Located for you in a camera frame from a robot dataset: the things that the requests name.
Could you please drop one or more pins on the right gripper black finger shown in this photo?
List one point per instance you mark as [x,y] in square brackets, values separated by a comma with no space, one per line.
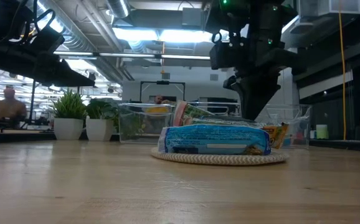
[256,99]

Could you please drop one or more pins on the person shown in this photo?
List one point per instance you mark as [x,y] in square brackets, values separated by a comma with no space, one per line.
[10,109]
[158,99]

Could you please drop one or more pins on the clear plastic bin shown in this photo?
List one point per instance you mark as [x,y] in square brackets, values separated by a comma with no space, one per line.
[223,107]
[142,124]
[295,124]

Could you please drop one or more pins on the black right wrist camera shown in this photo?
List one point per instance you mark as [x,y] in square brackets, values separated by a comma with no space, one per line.
[226,56]

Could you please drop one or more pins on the yellow granola bar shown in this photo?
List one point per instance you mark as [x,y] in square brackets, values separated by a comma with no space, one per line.
[278,133]

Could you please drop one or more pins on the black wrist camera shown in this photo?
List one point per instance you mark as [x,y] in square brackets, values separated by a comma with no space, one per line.
[226,56]
[47,40]

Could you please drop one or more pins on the bright ceiling light panel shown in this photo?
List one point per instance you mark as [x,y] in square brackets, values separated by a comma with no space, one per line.
[167,35]

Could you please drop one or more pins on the pale green cylinder cup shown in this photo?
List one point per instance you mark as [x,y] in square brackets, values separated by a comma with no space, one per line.
[322,132]

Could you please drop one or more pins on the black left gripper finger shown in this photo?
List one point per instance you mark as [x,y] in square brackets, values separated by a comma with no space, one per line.
[43,71]

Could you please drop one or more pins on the dark low bench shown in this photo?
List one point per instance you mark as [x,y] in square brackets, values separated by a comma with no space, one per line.
[18,137]

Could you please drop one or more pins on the grey ceiling vent box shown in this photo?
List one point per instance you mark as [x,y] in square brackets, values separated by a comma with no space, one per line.
[192,17]

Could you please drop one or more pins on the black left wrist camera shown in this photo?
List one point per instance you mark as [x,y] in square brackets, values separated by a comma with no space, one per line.
[47,40]

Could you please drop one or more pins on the grey square wall box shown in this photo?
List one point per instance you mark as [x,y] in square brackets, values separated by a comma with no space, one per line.
[214,77]
[166,76]

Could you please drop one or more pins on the black ceiling spotlight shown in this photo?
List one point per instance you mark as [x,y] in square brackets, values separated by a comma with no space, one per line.
[91,76]

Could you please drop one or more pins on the green plant in white pot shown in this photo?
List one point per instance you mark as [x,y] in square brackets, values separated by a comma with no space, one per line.
[68,129]
[99,130]

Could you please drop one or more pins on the blue granola bar pack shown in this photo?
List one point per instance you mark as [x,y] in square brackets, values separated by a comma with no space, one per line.
[214,138]

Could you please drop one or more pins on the round woven beige mat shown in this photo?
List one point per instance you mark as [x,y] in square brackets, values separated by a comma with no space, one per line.
[217,160]

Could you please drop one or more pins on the ribbed silver ceiling duct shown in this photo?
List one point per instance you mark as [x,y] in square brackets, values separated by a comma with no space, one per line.
[74,37]

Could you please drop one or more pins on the white ceiling box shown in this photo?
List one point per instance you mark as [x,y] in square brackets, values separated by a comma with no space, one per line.
[339,6]

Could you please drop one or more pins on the long ceiling light bar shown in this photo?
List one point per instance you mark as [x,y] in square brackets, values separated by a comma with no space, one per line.
[130,55]

